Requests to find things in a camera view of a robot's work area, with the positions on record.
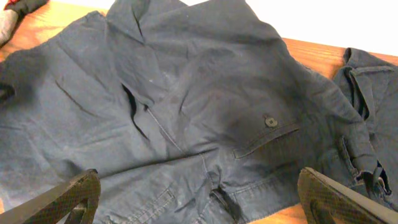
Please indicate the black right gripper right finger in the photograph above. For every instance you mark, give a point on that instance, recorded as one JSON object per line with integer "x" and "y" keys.
{"x": 326, "y": 201}

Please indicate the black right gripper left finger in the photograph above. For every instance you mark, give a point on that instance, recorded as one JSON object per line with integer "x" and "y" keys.
{"x": 75, "y": 200}

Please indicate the dark blue shorts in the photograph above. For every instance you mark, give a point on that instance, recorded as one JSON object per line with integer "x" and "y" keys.
{"x": 190, "y": 114}

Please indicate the folded dark blue garment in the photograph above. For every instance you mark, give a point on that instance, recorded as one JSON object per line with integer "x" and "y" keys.
{"x": 370, "y": 84}

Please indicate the grey shorts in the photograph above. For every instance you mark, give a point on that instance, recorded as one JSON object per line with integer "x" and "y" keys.
{"x": 9, "y": 19}

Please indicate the red and black garment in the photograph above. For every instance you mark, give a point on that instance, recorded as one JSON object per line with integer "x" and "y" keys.
{"x": 24, "y": 7}

